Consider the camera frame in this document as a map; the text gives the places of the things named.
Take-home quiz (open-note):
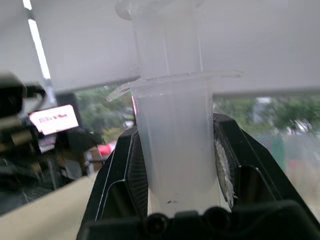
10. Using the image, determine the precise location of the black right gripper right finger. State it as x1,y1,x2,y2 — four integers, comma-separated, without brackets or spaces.
212,112,320,224

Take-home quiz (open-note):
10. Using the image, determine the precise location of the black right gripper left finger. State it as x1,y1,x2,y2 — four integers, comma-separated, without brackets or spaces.
76,125,151,232

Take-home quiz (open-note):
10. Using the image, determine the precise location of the clear plastic syringe barrel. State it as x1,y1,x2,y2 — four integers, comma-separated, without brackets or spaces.
105,70,245,218

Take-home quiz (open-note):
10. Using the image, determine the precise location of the clear plastic syringe plunger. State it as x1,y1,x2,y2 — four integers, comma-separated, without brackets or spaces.
114,0,204,79

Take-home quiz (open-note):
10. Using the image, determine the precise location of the small red object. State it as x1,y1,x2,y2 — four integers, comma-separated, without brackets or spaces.
97,140,117,159

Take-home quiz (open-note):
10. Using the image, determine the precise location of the white sign with red print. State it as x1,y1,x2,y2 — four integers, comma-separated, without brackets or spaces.
28,104,80,136

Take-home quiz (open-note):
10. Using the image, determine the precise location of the black equipment stack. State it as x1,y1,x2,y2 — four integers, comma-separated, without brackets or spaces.
0,71,106,216

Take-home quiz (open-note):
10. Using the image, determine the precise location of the long white ceiling light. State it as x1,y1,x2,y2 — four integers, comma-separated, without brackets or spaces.
21,0,52,81

